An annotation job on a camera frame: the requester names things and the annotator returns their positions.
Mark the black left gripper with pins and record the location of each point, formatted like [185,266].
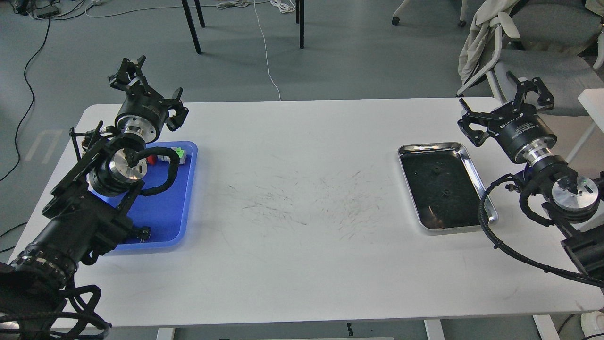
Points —
[143,113]

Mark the beige jacket on chair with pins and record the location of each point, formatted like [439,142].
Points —
[479,35]

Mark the blue plastic tray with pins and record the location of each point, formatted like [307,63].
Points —
[166,214]

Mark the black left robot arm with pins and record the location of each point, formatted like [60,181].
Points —
[88,215]

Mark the shiny metal tray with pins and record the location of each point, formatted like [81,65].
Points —
[439,215]

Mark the grey green connector part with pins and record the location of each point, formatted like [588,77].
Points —
[182,153]

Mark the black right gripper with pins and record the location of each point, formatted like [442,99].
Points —
[521,131]

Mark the white side table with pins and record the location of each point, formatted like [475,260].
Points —
[592,101]

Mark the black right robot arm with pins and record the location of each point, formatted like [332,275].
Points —
[551,193]

